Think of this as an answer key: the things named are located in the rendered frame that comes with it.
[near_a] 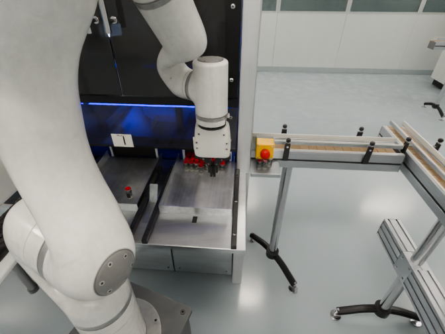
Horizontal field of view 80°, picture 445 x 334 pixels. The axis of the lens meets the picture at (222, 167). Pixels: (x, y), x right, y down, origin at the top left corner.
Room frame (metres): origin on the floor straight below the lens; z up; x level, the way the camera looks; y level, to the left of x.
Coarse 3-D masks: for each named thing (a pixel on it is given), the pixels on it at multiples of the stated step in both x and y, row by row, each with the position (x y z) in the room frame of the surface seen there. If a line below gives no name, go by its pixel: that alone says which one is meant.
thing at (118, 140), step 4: (112, 136) 0.95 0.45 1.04; (116, 136) 0.95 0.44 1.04; (120, 136) 0.95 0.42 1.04; (124, 136) 0.95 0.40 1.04; (128, 136) 0.95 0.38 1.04; (116, 140) 0.95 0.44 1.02; (120, 140) 0.95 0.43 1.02; (128, 140) 0.95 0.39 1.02; (116, 144) 0.95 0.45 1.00; (120, 144) 0.95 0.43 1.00; (128, 144) 0.95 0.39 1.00; (132, 144) 0.95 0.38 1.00
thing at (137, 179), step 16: (112, 160) 1.00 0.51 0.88; (128, 160) 1.00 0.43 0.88; (144, 160) 1.00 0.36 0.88; (160, 160) 0.99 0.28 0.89; (112, 176) 0.88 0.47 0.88; (128, 176) 0.88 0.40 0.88; (144, 176) 0.88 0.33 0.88; (112, 192) 0.78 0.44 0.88; (144, 192) 0.76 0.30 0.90; (128, 208) 0.68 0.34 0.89
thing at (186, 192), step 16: (176, 160) 0.95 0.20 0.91; (176, 176) 0.88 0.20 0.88; (192, 176) 0.88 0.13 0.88; (208, 176) 0.88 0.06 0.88; (224, 176) 0.88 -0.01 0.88; (176, 192) 0.78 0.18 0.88; (192, 192) 0.78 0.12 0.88; (208, 192) 0.78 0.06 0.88; (224, 192) 0.78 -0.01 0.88; (160, 208) 0.68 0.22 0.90; (176, 208) 0.67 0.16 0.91; (192, 208) 0.67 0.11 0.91; (208, 208) 0.66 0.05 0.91; (224, 208) 0.66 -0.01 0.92
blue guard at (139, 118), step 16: (96, 112) 0.96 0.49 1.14; (112, 112) 0.95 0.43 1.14; (128, 112) 0.95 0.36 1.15; (144, 112) 0.94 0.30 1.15; (160, 112) 0.94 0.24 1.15; (176, 112) 0.93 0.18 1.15; (192, 112) 0.93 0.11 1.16; (96, 128) 0.96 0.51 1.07; (112, 128) 0.95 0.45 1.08; (128, 128) 0.95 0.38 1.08; (144, 128) 0.94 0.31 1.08; (160, 128) 0.94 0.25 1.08; (176, 128) 0.93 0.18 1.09; (192, 128) 0.93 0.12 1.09; (144, 144) 0.94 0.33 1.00; (160, 144) 0.94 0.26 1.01; (176, 144) 0.93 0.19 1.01; (192, 144) 0.93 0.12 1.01
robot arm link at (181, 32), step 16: (160, 0) 0.47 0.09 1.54; (176, 0) 0.48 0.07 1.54; (192, 0) 0.53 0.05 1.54; (144, 16) 0.50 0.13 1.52; (160, 16) 0.48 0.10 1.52; (176, 16) 0.49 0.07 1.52; (192, 16) 0.51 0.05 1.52; (160, 32) 0.50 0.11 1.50; (176, 32) 0.50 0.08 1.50; (192, 32) 0.52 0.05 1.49; (176, 48) 0.52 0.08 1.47; (192, 48) 0.52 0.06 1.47; (160, 64) 0.58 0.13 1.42; (176, 64) 0.64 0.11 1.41; (176, 80) 0.64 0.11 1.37
